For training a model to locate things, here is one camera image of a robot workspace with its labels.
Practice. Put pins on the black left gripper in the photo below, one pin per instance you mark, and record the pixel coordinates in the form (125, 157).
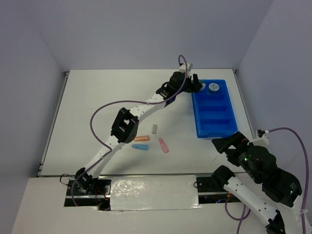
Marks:
(195, 87)

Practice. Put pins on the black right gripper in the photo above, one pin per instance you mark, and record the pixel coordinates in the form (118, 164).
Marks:
(238, 140)

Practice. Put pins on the pink correction tape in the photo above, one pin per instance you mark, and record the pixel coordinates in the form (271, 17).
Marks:
(163, 145)

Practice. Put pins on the orange correction tape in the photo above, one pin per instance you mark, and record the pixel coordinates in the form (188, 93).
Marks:
(142, 138)

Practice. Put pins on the blue correction tape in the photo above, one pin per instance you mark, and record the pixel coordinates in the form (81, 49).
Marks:
(140, 146)

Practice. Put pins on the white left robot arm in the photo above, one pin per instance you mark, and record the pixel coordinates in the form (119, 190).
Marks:
(125, 126)

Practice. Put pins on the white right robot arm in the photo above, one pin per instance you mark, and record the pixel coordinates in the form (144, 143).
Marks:
(288, 216)

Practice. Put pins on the blue compartment tray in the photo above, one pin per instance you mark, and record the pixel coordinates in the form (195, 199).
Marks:
(214, 115)

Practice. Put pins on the grey eraser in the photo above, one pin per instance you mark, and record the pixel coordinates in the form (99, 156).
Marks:
(154, 129)

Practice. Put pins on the silver foil cover plate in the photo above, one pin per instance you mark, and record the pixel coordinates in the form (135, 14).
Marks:
(144, 193)

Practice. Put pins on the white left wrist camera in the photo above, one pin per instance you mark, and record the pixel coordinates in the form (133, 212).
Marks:
(185, 67)

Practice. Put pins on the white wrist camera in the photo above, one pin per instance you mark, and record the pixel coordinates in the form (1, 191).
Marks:
(262, 138)
(185, 67)

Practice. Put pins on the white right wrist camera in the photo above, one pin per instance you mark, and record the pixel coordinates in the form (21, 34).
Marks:
(262, 138)

